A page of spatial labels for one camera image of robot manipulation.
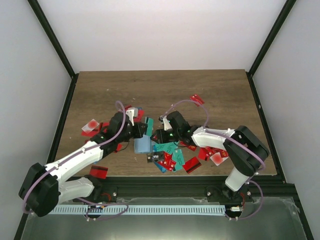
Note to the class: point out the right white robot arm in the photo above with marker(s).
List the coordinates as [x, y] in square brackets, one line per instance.
[242, 147]

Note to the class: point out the blue leather card holder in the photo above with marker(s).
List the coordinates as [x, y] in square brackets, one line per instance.
[143, 145]

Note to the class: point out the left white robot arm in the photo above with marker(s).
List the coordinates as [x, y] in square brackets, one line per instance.
[46, 186]

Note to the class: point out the black VIP card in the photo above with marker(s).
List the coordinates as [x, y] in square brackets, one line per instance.
[155, 157]

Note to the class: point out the red card black stripe right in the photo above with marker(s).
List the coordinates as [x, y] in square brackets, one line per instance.
[192, 164]

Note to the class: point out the white red circle card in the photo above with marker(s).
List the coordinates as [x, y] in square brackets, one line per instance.
[218, 159]
[90, 126]

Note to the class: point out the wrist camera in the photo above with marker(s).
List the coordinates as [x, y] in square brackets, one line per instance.
[132, 113]
[166, 124]

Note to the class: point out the light blue slotted cable duct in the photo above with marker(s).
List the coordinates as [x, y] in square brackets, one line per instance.
[134, 210]

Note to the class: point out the white red circle card left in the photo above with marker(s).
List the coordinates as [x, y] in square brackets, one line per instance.
[90, 126]

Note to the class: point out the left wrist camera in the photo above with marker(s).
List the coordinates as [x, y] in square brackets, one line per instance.
[132, 113]

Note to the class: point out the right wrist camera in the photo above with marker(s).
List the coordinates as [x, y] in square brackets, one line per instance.
[166, 124]

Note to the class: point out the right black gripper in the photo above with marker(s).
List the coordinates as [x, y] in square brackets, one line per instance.
[160, 136]

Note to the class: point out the teal VIP card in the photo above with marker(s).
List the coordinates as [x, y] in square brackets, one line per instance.
[149, 122]

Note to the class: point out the black aluminium frame rail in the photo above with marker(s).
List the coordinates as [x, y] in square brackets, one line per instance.
[183, 186]

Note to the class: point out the red card black stripe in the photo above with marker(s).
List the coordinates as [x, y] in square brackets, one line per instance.
[98, 172]
[192, 164]

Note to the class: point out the red card black stripe front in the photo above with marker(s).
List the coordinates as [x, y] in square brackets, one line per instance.
[98, 172]

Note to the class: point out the white red circle card right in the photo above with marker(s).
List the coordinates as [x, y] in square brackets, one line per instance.
[218, 159]

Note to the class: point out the lone red card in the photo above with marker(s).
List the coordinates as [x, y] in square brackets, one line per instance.
[197, 100]

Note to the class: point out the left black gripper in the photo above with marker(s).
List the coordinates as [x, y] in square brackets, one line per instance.
[140, 132]

